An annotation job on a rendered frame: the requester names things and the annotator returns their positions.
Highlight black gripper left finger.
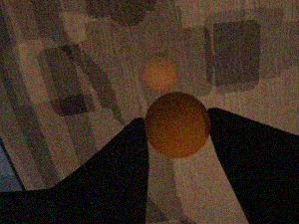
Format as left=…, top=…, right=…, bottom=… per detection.
left=0, top=116, right=149, bottom=224

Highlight brown ball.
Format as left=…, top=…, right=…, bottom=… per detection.
left=144, top=92, right=210, bottom=159

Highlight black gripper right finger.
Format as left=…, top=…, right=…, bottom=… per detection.
left=207, top=107, right=299, bottom=224

